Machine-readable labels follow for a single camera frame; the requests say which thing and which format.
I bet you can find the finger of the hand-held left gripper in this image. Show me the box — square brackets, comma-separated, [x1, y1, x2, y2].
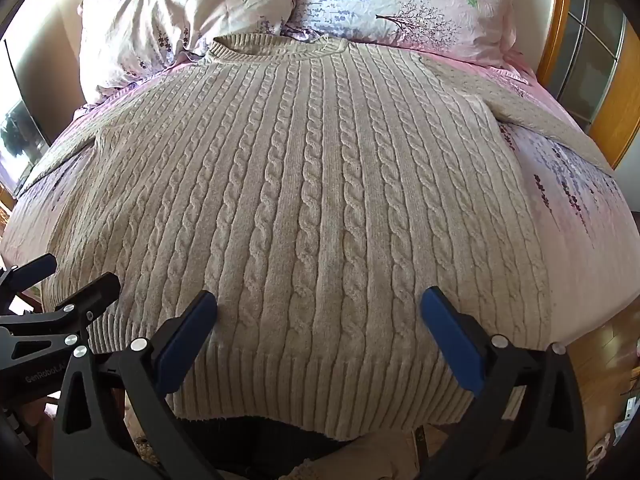
[0, 273, 123, 362]
[0, 253, 59, 302]

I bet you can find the black flat screen television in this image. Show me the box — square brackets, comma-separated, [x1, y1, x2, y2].
[0, 37, 53, 196]

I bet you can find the floral pillow with tree print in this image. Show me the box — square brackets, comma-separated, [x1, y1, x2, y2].
[280, 0, 518, 68]

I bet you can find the pale floral pillow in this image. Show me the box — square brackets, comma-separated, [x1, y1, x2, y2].
[77, 0, 306, 106]

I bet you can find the wooden wardrobe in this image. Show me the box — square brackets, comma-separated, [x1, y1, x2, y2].
[537, 0, 640, 171]

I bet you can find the pink floral bed sheet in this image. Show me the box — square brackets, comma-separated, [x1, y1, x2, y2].
[0, 50, 640, 351]

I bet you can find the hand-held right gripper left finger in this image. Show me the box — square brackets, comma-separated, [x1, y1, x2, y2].
[52, 290, 226, 480]

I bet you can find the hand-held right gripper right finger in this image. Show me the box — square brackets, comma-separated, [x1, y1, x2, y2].
[420, 286, 588, 480]

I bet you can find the cream cable-knit sweater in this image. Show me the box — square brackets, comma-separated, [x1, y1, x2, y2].
[30, 32, 616, 442]

